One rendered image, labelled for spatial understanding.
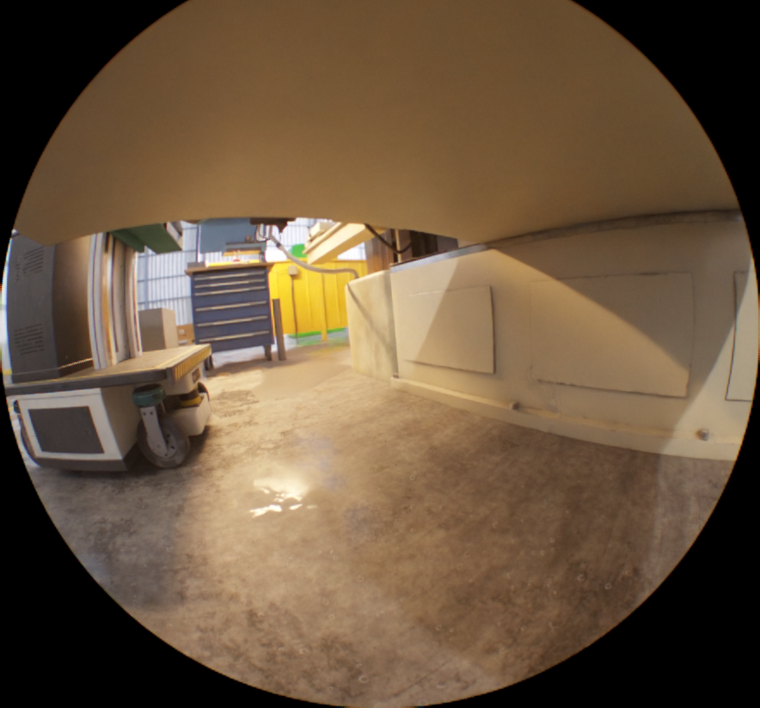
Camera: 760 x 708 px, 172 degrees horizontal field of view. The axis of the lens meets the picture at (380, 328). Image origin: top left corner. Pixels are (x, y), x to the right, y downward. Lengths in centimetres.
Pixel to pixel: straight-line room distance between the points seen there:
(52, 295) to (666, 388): 171
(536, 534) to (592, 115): 61
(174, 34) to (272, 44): 7
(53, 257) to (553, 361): 157
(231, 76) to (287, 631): 60
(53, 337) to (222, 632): 86
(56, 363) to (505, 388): 147
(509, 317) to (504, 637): 80
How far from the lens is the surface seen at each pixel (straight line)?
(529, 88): 29
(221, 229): 315
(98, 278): 101
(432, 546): 50
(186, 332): 743
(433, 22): 22
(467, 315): 93
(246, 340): 246
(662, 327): 76
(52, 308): 101
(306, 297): 378
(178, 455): 86
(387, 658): 41
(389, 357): 132
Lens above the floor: 41
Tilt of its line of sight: 5 degrees down
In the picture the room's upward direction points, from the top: 5 degrees counter-clockwise
